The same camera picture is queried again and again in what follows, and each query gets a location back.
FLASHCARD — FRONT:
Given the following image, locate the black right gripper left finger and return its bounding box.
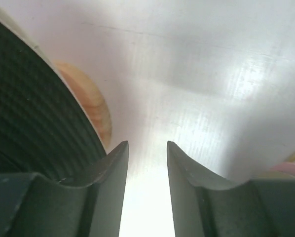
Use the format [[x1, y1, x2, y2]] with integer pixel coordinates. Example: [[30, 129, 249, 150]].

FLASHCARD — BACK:
[[0, 141, 129, 237]]

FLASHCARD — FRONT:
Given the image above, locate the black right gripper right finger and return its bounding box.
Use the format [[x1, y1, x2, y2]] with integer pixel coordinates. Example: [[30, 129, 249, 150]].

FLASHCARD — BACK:
[[167, 141, 295, 237]]

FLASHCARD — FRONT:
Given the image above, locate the black baseball cap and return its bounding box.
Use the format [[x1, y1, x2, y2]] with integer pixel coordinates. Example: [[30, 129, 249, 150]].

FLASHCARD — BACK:
[[0, 23, 106, 181]]

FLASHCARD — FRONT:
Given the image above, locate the pink baseball cap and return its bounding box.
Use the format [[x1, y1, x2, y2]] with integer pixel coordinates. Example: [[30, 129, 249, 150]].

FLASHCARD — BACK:
[[270, 162, 295, 176]]

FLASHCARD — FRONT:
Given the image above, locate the cream beige baseball cap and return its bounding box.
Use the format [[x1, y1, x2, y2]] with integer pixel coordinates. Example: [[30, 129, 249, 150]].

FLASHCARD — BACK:
[[0, 7, 72, 92]]

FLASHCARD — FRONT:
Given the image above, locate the wooden hat stand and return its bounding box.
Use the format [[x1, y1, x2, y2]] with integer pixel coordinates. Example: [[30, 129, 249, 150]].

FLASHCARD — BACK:
[[55, 62, 112, 149]]

